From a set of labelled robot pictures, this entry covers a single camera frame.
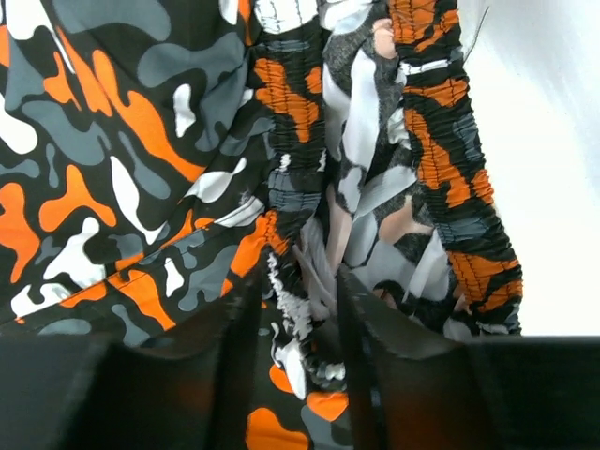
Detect orange black camo shorts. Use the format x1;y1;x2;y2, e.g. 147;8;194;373
1;1;522;449

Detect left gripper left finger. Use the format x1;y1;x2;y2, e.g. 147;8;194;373
1;271;263;449

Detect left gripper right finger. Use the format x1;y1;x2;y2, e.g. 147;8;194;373
337;269;599;449

